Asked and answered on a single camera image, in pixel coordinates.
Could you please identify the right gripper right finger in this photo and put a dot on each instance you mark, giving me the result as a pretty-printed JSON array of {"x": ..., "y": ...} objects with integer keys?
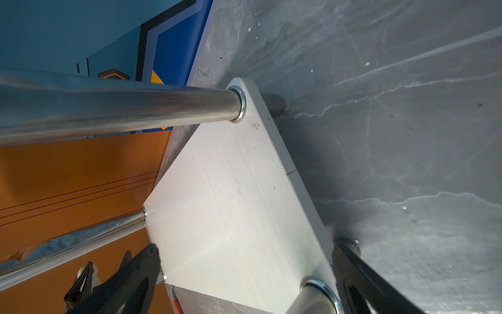
[{"x": 360, "y": 288}]

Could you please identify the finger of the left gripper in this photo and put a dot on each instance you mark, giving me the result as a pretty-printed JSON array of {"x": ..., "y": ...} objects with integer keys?
[{"x": 82, "y": 287}]

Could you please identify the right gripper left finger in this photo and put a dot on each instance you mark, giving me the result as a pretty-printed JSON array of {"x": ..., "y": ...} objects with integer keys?
[{"x": 130, "y": 289}]

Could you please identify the white two-tier shelf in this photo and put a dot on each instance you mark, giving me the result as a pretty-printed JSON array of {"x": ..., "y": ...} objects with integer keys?
[{"x": 94, "y": 167}]

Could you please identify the red handled hex key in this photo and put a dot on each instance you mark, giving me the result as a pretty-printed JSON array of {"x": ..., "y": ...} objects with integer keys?
[{"x": 175, "y": 300}]

